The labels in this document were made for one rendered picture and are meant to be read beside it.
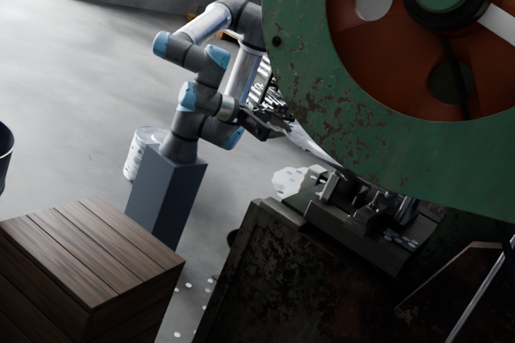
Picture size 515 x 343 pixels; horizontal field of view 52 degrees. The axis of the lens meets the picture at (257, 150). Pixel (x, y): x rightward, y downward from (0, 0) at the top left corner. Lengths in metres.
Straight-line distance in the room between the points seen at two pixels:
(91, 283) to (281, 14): 0.84
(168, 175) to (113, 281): 0.61
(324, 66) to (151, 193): 1.11
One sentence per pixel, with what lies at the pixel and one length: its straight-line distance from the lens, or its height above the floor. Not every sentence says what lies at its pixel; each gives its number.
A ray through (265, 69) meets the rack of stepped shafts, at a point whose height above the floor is 0.46.
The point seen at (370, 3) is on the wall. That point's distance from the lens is 8.71.
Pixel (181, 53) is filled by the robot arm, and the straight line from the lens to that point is 1.50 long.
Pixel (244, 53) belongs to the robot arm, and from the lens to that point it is 1.84.
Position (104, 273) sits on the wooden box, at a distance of 1.52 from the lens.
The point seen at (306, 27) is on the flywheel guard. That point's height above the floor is 1.15.
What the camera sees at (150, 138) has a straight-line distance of 2.69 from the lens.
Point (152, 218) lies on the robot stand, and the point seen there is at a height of 0.20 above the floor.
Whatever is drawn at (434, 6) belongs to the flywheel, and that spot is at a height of 1.29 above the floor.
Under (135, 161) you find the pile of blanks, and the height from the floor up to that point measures 0.11.
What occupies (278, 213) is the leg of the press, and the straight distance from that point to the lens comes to 1.49.
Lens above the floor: 1.28
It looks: 20 degrees down
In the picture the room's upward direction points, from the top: 22 degrees clockwise
